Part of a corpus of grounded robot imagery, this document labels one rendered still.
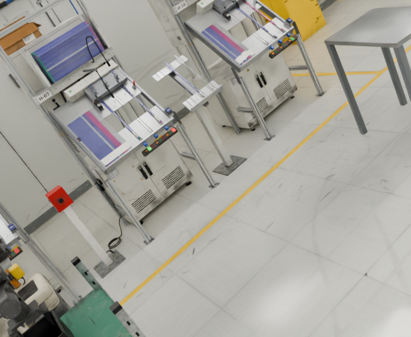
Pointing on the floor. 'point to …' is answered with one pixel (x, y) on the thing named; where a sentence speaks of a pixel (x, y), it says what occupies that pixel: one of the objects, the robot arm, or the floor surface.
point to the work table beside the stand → (395, 15)
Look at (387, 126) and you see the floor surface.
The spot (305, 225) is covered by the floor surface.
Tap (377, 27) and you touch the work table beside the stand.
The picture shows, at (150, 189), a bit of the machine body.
